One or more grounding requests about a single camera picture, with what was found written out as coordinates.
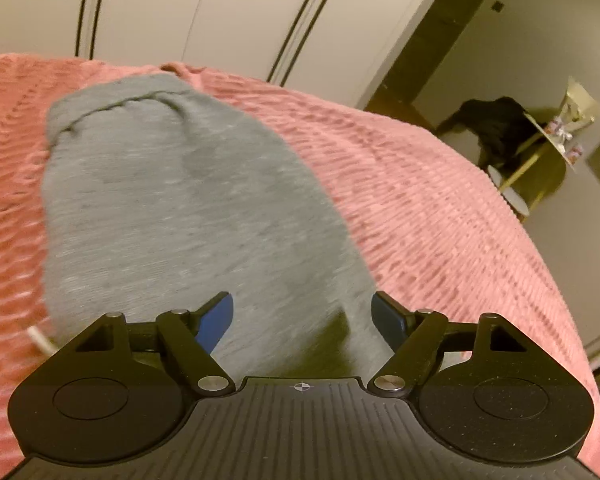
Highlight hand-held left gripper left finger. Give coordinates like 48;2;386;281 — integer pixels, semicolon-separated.
74;291;237;397

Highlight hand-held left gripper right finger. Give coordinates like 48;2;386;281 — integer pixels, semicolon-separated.
367;290;532;398

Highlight grey pants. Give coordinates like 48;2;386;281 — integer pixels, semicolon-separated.
39;72;406;382

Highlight pink ribbed blanket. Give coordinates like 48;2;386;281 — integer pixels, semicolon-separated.
0;54;600;480

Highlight round grey stool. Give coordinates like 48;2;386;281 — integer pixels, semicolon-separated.
487;164;532;222

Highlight small side table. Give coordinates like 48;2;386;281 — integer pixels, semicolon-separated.
524;111;587;175

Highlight shiny paper bag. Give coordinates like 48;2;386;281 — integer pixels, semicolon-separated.
556;76;600;132

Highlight white wardrobe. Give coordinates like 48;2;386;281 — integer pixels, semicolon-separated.
0;0;461;107

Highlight white cable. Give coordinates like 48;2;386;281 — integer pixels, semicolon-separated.
27;326;57;357

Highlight dark door frame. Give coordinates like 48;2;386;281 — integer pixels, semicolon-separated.
365;0;512;113

